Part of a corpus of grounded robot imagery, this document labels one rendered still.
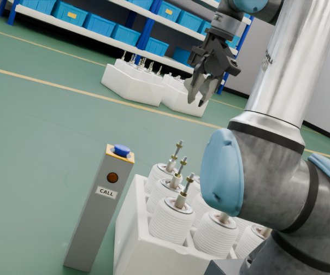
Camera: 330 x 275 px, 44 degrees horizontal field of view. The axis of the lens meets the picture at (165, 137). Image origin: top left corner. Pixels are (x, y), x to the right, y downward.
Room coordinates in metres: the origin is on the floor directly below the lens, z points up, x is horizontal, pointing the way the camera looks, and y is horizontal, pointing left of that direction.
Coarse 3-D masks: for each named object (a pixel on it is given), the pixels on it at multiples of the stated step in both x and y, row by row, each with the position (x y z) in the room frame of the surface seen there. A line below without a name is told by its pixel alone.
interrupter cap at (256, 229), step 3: (252, 225) 0.98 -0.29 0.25; (255, 225) 0.99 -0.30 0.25; (258, 225) 1.00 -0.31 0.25; (252, 228) 0.96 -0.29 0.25; (255, 228) 0.97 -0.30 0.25; (258, 228) 0.98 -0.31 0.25; (261, 228) 0.99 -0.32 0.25; (252, 231) 0.95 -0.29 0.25; (255, 231) 0.95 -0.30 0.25; (258, 231) 0.97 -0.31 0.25; (255, 234) 0.94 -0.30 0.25; (258, 234) 0.94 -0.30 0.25; (261, 234) 0.96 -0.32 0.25; (261, 237) 0.93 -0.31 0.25; (264, 237) 0.94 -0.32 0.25
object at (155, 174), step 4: (156, 164) 1.16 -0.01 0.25; (152, 168) 1.14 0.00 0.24; (156, 168) 1.13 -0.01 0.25; (152, 172) 1.13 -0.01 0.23; (156, 172) 1.11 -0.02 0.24; (160, 172) 1.11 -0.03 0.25; (152, 176) 1.12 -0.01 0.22; (156, 176) 1.11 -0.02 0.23; (160, 176) 1.11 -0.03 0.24; (164, 176) 1.10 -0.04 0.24; (168, 176) 1.11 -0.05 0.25; (172, 176) 1.11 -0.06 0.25; (148, 180) 1.13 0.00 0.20; (152, 180) 1.12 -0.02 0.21; (156, 180) 1.11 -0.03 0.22; (180, 180) 1.13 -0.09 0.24; (148, 184) 1.12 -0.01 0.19; (152, 184) 1.11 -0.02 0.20; (144, 188) 1.14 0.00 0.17; (148, 188) 1.12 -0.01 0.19; (152, 188) 1.11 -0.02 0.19; (148, 192) 1.12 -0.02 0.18
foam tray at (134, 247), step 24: (144, 192) 1.09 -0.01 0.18; (120, 216) 1.16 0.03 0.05; (144, 216) 0.94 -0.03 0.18; (120, 240) 1.01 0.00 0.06; (144, 240) 0.83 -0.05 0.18; (192, 240) 0.92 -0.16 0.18; (120, 264) 0.90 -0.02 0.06; (144, 264) 0.84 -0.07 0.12; (168, 264) 0.85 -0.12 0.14; (192, 264) 0.86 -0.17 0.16
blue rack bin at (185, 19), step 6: (180, 12) 6.35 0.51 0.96; (186, 12) 6.29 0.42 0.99; (180, 18) 6.31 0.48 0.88; (186, 18) 6.33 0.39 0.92; (192, 18) 6.39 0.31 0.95; (198, 18) 6.45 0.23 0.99; (180, 24) 6.30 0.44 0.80; (186, 24) 6.36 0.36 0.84; (192, 24) 6.42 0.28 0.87; (198, 24) 6.48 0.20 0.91; (192, 30) 6.45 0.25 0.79
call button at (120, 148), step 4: (116, 144) 0.93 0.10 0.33; (120, 144) 0.94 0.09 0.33; (116, 148) 0.91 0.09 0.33; (120, 148) 0.91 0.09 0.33; (124, 148) 0.92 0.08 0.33; (128, 148) 0.94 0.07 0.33; (116, 152) 0.91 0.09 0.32; (120, 152) 0.91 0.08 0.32; (124, 152) 0.91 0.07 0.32; (128, 152) 0.92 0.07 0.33
